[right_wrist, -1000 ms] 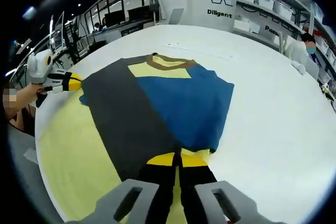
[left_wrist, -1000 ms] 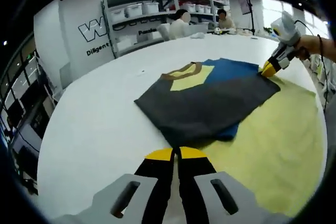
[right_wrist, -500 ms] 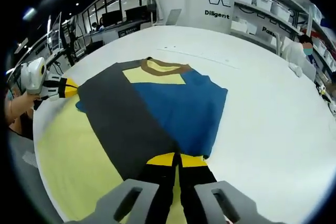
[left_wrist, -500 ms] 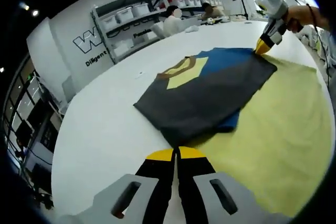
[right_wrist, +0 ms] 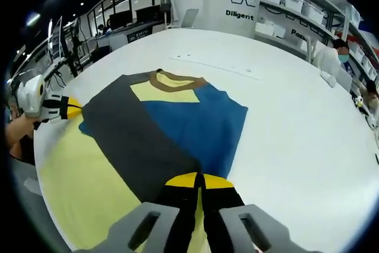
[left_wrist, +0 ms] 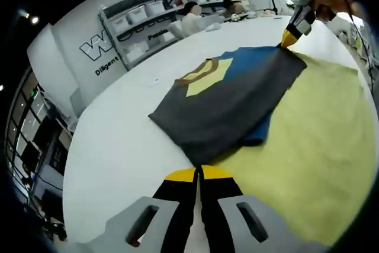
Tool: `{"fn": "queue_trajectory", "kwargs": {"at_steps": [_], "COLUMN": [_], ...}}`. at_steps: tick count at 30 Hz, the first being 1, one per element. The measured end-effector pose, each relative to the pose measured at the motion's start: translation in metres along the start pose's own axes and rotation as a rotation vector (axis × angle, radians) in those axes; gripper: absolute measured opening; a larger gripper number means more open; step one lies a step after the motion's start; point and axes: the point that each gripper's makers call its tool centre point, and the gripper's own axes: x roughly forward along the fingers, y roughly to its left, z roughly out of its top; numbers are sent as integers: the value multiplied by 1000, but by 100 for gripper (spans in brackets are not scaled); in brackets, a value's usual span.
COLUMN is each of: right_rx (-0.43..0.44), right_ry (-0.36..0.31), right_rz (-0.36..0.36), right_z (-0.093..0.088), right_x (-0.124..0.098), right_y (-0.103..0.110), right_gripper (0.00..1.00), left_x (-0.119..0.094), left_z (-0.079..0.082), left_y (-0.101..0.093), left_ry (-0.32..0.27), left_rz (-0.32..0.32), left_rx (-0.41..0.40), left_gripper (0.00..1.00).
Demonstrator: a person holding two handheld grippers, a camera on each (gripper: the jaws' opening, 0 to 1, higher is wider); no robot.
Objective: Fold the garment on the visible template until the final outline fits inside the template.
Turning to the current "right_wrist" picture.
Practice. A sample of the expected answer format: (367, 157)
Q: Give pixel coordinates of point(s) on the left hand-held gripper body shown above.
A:
(31, 99)

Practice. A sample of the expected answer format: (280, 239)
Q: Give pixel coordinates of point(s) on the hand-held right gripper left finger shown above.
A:
(170, 214)

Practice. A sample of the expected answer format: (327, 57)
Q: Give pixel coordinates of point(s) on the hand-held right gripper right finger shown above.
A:
(223, 214)

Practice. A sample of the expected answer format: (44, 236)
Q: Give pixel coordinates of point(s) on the blue yellow grey garment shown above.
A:
(177, 122)

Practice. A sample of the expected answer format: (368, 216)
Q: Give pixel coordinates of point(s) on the white side desk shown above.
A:
(53, 67)

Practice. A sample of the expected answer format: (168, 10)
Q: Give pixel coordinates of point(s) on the large display screen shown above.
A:
(55, 41)

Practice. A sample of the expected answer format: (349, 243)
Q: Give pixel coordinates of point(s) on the black computer monitor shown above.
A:
(147, 13)
(119, 18)

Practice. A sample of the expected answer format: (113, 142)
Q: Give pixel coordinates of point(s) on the white counter with dark label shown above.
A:
(140, 34)

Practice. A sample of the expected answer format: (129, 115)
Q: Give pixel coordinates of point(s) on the white chair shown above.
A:
(190, 18)

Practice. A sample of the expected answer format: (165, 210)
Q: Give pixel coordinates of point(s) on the small black object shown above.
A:
(377, 158)

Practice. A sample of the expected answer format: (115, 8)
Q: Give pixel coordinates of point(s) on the small white cloth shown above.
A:
(329, 78)

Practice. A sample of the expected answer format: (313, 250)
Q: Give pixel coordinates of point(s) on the pale grey chair back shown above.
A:
(345, 78)

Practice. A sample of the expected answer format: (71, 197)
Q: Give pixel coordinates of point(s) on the white shelf box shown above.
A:
(269, 29)

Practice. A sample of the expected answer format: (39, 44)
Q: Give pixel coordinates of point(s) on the row of white storage bins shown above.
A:
(293, 2)

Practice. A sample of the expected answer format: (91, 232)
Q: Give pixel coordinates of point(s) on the white shelving unit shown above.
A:
(322, 13)

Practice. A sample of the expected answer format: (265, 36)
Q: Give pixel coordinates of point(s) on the white frame stand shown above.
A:
(168, 4)

